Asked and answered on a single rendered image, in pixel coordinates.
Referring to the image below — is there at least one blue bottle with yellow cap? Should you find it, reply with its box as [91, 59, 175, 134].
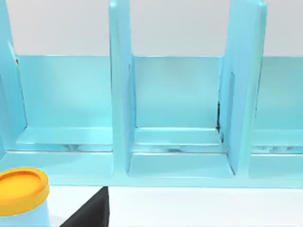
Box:
[0, 167, 51, 227]

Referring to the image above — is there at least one light blue rack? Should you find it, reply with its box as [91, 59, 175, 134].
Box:
[0, 0, 303, 188]

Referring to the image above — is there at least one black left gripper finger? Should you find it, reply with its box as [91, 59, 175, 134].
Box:
[58, 186, 111, 227]

